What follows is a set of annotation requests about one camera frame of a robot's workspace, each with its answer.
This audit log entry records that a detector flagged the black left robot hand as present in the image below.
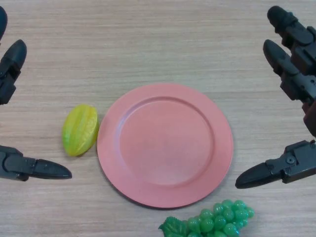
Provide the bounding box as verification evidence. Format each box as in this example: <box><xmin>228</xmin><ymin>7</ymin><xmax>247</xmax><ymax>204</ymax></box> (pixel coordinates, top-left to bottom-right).
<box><xmin>0</xmin><ymin>5</ymin><xmax>73</xmax><ymax>182</ymax></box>

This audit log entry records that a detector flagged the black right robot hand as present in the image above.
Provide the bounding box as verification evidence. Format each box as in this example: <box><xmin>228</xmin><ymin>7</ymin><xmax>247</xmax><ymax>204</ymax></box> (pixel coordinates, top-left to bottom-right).
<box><xmin>235</xmin><ymin>6</ymin><xmax>316</xmax><ymax>190</ymax></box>

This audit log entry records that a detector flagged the green plastic grape bunch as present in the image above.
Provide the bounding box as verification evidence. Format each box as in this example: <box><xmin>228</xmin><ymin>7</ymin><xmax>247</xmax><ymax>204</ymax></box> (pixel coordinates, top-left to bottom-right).
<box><xmin>158</xmin><ymin>199</ymin><xmax>255</xmax><ymax>237</ymax></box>

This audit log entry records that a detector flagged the pink round plate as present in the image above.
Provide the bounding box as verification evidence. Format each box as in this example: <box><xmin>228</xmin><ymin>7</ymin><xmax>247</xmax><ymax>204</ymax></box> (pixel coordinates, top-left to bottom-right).
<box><xmin>97</xmin><ymin>83</ymin><xmax>234</xmax><ymax>210</ymax></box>

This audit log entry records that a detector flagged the yellow green starfruit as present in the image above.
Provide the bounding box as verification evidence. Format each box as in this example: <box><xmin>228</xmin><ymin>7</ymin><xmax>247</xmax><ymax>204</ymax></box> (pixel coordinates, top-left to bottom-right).
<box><xmin>61</xmin><ymin>104</ymin><xmax>100</xmax><ymax>157</ymax></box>

